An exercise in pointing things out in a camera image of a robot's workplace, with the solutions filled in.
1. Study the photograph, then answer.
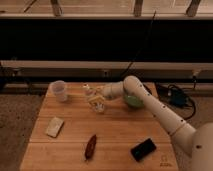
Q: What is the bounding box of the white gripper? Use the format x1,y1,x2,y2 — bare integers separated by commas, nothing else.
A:
83,83,114,99

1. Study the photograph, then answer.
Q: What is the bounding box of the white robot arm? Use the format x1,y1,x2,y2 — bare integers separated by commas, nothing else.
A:
83,75,213,171

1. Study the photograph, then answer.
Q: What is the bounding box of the clear plastic cup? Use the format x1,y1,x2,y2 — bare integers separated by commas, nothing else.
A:
50,80,68,102

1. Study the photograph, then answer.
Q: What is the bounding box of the green bowl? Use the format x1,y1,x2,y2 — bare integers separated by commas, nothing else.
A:
124,95,143,108

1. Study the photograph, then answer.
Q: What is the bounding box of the white rectangular sponge block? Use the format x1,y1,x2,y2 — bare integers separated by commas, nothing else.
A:
45,117,64,138

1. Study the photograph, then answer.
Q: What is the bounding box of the dark red chili pepper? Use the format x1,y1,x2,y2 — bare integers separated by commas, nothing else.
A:
84,135,97,160

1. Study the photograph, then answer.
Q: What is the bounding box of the black smartphone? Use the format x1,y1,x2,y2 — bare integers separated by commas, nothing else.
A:
131,138,156,162

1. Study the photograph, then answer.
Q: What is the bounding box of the black cable bundle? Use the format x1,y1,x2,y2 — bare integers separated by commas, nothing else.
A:
154,83,197,121

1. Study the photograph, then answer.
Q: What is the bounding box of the black hanging cable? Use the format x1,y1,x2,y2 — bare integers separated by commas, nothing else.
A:
118,9,158,79

